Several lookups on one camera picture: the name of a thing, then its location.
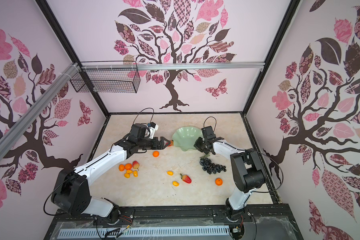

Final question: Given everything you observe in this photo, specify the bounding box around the orange mandarin right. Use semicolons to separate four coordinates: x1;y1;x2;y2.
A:
215;178;223;186

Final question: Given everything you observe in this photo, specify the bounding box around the large red strawberry front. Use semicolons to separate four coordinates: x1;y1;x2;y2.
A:
180;174;192;184

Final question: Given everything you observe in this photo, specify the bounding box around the white vented strip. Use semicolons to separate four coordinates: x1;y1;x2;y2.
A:
54;226;231;240

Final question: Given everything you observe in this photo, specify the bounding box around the aluminium rail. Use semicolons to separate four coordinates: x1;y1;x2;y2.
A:
81;62;265;71
0;63;81;161

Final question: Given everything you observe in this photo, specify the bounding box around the black wire basket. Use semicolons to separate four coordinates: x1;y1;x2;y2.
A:
70;60;141;94

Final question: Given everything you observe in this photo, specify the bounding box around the aluminium rail left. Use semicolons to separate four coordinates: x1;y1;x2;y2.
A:
0;63;81;161

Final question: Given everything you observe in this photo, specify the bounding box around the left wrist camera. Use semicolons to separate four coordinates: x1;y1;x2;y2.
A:
147;122;159;139

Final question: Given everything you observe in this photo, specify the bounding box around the green scalloped fruit bowl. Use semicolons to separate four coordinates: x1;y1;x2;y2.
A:
172;126;203;152

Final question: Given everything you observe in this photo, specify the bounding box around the black base frame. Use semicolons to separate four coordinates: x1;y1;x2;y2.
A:
44;204;303;240

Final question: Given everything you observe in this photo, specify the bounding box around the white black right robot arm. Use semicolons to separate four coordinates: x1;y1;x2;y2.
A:
194;126;266;221

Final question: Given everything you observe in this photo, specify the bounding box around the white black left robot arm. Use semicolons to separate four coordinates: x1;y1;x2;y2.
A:
49;122;171;225

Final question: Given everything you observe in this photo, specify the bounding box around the dark grape bunch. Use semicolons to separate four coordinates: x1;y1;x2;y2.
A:
199;155;227;175

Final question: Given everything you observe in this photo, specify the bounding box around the aluminium rail back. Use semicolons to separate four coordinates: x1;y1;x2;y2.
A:
81;62;265;71

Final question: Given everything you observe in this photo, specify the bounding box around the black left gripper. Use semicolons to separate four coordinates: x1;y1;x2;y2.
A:
137;136;171;150

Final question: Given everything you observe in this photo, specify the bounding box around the orange mandarin centre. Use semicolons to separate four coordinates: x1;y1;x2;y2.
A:
153;151;160;158

